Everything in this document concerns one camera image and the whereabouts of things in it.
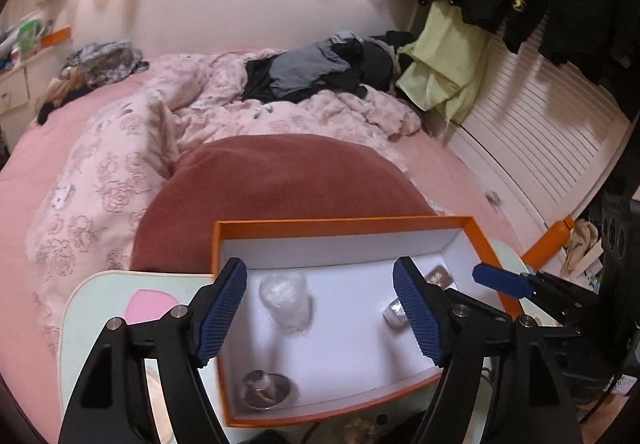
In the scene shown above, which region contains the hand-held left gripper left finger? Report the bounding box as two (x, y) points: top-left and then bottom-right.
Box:
(57, 257), (248, 444)

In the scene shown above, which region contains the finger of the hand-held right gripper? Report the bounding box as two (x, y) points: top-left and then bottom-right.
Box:
(472, 263), (599, 311)

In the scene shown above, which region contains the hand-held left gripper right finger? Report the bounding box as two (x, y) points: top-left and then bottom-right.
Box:
(392, 255), (583, 444)

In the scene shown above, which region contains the silver foil packet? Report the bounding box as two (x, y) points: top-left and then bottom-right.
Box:
(382, 297), (408, 327)

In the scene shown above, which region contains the brown snack packet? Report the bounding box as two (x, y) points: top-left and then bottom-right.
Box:
(425, 264), (456, 286)

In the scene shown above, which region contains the clear plastic item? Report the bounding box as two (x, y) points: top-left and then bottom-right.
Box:
(259, 271), (313, 332)

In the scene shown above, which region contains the orange cardboard box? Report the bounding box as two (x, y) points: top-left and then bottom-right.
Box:
(211, 215), (531, 429)

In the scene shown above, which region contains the round silver tin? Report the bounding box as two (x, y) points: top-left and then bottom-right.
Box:
(241, 370), (296, 410)

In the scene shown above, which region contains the tan cloth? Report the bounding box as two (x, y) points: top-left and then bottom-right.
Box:
(565, 219), (601, 270)

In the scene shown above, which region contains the black perforated object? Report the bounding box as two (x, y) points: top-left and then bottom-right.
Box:
(585, 164), (640, 295)

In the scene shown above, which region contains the pale green small table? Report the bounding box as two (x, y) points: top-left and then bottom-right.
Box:
(59, 239), (536, 444)

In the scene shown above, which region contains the beige beaded item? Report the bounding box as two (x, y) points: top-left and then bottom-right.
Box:
(345, 416), (388, 444)

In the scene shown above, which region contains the red knitted cushion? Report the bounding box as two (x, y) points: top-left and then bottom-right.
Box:
(130, 134), (441, 272)

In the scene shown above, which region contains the white slatted wardrobe door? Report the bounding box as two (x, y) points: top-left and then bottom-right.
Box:
(445, 9), (633, 235)

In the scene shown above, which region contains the pink floral duvet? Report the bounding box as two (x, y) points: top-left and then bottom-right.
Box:
(32, 52), (423, 340)

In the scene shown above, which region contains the yellow-green garment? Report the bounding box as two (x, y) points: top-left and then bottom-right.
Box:
(397, 2), (493, 125)

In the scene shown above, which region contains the pink bed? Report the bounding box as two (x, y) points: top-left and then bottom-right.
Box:
(0, 49), (546, 405)

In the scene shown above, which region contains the black garment pile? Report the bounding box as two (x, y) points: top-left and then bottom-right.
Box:
(242, 30), (416, 102)

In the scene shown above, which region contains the grey garment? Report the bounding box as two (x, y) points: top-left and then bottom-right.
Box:
(267, 37), (366, 98)

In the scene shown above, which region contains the brown and black garment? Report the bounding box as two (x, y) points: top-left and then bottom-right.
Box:
(37, 74), (96, 125)

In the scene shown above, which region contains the patterned grey clothes pile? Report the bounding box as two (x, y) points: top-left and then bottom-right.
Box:
(62, 40), (148, 85)

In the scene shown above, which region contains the white padded headboard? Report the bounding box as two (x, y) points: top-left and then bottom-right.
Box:
(37, 0), (421, 65)

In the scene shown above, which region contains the white nightstand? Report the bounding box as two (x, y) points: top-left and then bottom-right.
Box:
(0, 44), (51, 135)

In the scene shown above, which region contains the orange strip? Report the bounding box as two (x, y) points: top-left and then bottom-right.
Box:
(40, 27), (72, 48)

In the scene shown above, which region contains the green packet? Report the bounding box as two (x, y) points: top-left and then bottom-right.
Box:
(17, 22), (43, 55)

